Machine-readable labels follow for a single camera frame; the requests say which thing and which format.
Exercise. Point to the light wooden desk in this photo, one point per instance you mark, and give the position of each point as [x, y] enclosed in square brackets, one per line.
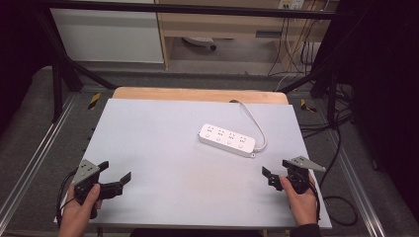
[230, 26]

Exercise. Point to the black metal frame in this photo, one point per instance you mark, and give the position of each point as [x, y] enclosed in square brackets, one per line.
[62, 62]

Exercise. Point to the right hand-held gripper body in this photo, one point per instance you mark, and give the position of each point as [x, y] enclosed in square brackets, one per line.
[301, 163]

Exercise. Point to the light wooden board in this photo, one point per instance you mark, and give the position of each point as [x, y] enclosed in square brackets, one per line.
[197, 95]

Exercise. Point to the white wall socket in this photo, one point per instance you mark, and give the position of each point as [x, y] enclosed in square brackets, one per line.
[291, 4]

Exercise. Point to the person's right hand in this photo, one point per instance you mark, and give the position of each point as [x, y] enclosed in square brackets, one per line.
[303, 205]

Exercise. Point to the aluminium floor rail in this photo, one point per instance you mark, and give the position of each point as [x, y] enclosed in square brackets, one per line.
[357, 184]
[36, 154]

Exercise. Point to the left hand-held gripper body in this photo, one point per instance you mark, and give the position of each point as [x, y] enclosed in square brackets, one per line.
[85, 172]

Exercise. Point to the white power strip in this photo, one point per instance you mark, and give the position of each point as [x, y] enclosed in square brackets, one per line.
[227, 140]

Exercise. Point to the person's dark right sleeve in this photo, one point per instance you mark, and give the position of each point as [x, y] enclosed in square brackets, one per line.
[309, 231]

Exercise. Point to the white cabinet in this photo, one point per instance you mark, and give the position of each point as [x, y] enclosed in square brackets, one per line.
[108, 36]

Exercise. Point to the white chair base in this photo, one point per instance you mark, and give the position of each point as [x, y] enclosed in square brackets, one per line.
[199, 41]

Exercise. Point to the person's left hand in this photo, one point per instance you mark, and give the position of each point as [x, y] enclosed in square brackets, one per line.
[76, 217]

